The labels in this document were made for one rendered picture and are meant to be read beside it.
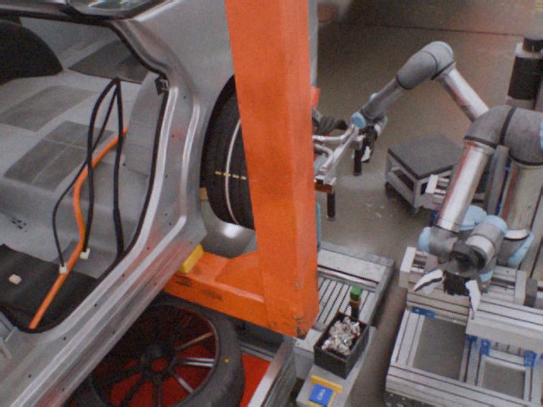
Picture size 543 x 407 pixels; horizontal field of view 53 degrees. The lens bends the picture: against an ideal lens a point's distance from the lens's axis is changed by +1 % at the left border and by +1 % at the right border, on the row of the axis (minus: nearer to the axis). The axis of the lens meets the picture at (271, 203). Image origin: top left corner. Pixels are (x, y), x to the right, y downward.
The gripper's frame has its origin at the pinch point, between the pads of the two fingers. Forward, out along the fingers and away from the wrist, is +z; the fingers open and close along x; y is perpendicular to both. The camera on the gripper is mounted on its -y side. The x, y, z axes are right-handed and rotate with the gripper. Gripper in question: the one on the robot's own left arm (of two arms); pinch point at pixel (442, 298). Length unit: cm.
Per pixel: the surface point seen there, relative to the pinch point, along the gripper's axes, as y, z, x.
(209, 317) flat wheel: 60, -2, 103
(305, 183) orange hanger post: -7, -21, 54
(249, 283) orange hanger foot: 39, -11, 83
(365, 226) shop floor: 110, -135, 110
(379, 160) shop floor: 107, -203, 137
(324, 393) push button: 70, -1, 46
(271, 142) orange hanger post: -27, -12, 56
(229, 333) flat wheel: 61, 0, 90
